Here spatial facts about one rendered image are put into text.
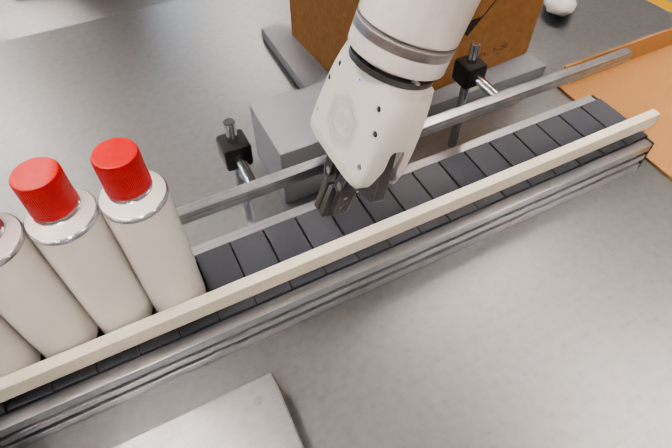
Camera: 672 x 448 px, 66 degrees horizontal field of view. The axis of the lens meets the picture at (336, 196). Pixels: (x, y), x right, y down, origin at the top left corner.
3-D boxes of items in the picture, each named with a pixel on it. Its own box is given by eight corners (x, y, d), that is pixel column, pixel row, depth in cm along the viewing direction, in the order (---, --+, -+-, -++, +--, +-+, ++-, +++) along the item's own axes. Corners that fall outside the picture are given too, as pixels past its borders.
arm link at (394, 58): (336, -8, 41) (325, 27, 43) (393, 51, 36) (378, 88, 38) (416, 2, 46) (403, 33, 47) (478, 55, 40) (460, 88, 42)
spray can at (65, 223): (102, 348, 48) (-10, 212, 33) (97, 301, 52) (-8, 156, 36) (158, 329, 50) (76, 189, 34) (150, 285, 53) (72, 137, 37)
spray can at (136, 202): (161, 330, 50) (81, 190, 34) (148, 287, 53) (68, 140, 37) (214, 308, 51) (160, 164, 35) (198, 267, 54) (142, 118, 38)
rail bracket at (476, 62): (467, 176, 69) (497, 73, 56) (436, 141, 73) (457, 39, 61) (487, 168, 70) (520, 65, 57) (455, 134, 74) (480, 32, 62)
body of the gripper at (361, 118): (330, 14, 43) (295, 124, 50) (394, 84, 37) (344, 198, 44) (401, 21, 47) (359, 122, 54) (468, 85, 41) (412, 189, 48)
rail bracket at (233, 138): (255, 262, 60) (234, 164, 48) (234, 217, 65) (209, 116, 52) (281, 252, 61) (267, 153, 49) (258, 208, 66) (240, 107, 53)
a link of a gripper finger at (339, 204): (337, 161, 48) (316, 212, 52) (353, 184, 46) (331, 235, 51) (365, 159, 50) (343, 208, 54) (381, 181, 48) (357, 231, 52)
